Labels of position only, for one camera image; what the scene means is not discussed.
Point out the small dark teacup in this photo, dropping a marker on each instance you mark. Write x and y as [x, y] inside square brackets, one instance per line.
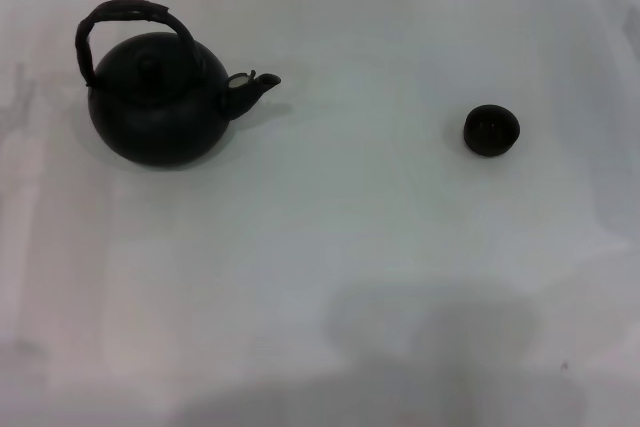
[491, 132]

